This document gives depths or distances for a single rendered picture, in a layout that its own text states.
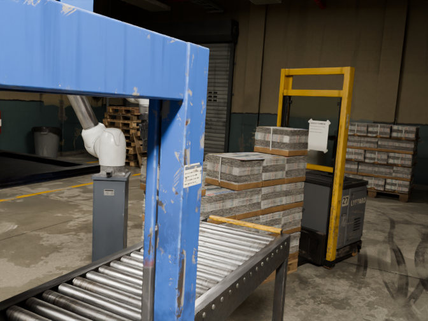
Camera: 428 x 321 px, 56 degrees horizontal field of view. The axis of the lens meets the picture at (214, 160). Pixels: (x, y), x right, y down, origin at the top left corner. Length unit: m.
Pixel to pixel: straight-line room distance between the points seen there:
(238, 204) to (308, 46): 6.98
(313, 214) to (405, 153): 3.73
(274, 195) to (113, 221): 1.43
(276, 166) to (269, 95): 6.57
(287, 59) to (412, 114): 2.94
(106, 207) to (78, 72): 2.02
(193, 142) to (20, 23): 0.37
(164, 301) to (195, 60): 0.44
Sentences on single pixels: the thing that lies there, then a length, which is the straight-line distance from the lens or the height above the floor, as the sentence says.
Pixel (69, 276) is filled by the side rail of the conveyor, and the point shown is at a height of 0.80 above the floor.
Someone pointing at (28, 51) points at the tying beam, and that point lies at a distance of 0.47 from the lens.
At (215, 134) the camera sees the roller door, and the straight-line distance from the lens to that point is 10.34.
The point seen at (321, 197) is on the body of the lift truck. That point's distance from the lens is 4.08.
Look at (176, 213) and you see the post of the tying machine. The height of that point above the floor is 1.25.
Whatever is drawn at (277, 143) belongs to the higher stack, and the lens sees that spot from 3.49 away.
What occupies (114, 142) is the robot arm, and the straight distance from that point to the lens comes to 2.44.
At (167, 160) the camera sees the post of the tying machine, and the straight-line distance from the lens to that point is 0.73.
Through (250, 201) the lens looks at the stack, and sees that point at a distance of 3.16.
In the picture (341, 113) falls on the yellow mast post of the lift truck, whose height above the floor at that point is 1.44.
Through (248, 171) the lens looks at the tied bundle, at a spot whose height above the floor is 0.97.
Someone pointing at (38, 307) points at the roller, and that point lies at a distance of 1.45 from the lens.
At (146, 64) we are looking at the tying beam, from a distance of 0.61.
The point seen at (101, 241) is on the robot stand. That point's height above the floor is 0.61.
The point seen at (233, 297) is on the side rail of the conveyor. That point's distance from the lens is 1.60.
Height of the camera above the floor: 1.44
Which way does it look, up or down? 8 degrees down
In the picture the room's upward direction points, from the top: 3 degrees clockwise
